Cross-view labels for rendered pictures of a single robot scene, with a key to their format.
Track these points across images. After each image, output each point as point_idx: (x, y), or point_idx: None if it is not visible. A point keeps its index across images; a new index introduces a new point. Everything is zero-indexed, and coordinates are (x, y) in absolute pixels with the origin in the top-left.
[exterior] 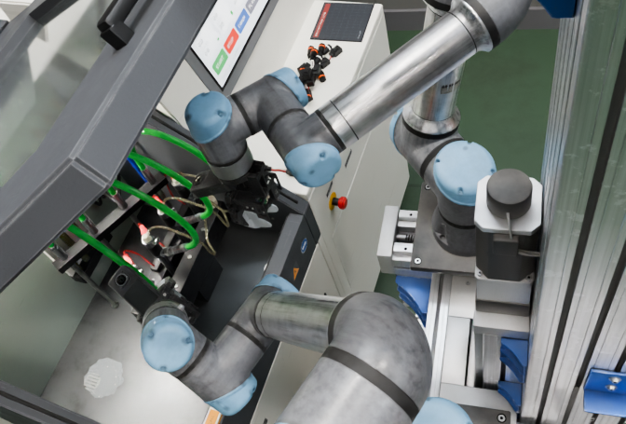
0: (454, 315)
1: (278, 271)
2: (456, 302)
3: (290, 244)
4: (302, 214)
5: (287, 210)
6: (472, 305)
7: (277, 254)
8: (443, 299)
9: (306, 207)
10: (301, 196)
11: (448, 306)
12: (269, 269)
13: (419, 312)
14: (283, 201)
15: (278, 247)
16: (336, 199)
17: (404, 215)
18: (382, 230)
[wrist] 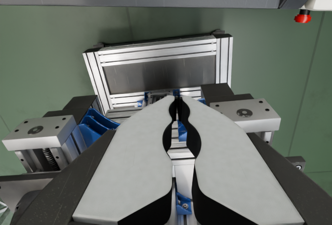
0: (175, 168)
1: (187, 4)
2: (186, 168)
3: (230, 5)
4: (279, 6)
5: None
6: (186, 177)
7: None
8: (186, 161)
9: (291, 7)
10: None
11: (182, 164)
12: None
13: (183, 125)
14: None
15: None
16: (307, 12)
17: (266, 137)
18: (247, 122)
